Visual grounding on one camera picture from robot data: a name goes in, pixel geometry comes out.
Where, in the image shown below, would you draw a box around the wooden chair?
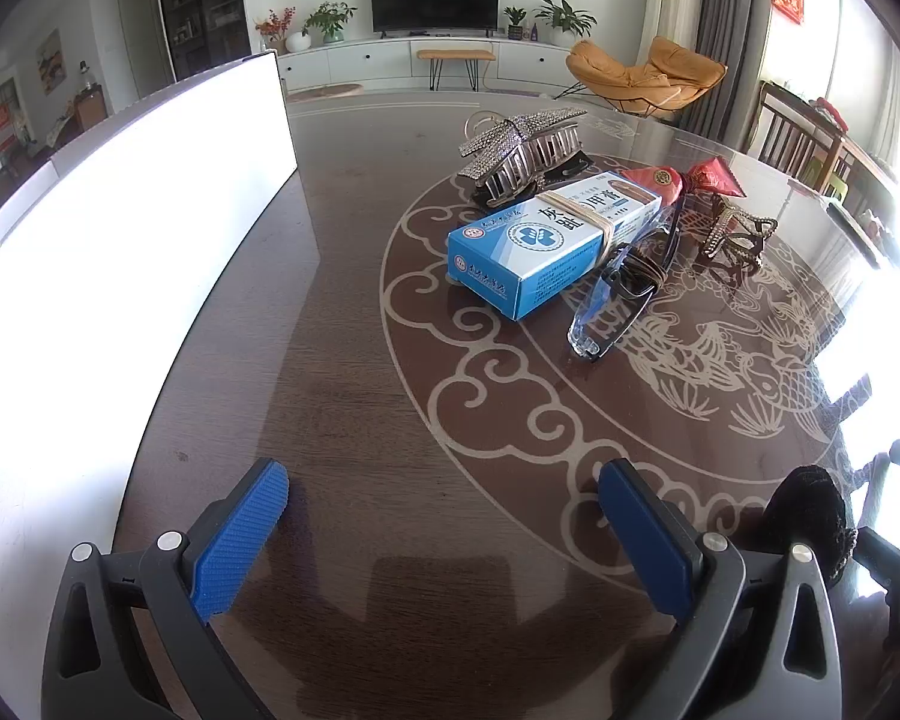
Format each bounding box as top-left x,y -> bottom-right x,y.
739,81 -> 845,181

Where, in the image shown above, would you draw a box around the brown patterned desktop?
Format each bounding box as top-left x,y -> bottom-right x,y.
112,86 -> 900,720

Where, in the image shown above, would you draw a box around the white television cabinet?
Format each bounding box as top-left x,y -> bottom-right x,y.
277,36 -> 593,95

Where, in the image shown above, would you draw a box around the black knit cloth bundle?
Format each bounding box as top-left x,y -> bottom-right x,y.
756,465 -> 860,587

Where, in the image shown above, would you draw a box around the red candy-shaped packet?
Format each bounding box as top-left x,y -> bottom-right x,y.
619,156 -> 743,207

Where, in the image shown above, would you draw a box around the black television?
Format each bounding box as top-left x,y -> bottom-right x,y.
369,0 -> 500,38

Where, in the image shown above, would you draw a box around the green potted plant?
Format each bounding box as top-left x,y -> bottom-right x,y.
302,1 -> 357,44

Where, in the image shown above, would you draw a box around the blue medicine box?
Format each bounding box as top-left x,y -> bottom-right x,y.
447,171 -> 662,322

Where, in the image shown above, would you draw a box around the round beige mat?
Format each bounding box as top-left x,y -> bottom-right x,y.
285,82 -> 365,100

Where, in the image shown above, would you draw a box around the grey curtain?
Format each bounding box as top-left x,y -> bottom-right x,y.
679,0 -> 777,143

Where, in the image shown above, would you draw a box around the large rhinestone hair clip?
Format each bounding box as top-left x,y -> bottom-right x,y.
457,109 -> 593,211

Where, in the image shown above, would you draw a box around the dark display cabinet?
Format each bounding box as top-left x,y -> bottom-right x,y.
154,0 -> 252,83

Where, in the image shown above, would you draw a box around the wooden bench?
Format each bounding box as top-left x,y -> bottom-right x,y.
416,49 -> 496,92

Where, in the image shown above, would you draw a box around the dark-framed glasses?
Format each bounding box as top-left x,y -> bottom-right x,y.
566,202 -> 683,365

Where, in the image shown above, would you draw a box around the green plastic stool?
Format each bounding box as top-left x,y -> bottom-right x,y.
806,157 -> 850,200

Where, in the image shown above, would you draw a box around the wooden cabinet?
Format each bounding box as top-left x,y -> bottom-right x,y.
71,82 -> 110,128

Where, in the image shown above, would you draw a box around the cloth-covered standing air conditioner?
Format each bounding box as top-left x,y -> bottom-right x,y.
649,0 -> 710,83

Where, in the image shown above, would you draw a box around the large leafy potted plant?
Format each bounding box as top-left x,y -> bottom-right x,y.
532,0 -> 597,46

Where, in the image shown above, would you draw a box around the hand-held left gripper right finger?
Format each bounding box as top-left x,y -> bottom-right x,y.
598,457 -> 845,720

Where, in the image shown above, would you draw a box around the red flower plant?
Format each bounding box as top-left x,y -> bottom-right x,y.
255,7 -> 297,53

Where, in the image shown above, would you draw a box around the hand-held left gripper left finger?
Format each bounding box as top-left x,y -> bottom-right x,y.
41,457 -> 290,720

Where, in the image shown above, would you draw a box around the small rhinestone hair claw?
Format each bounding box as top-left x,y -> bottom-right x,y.
694,195 -> 779,275

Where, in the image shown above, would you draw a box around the wall painting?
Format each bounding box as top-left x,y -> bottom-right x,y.
36,28 -> 68,95

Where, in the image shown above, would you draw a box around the orange lounge chair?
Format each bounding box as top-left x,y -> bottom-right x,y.
555,36 -> 728,119

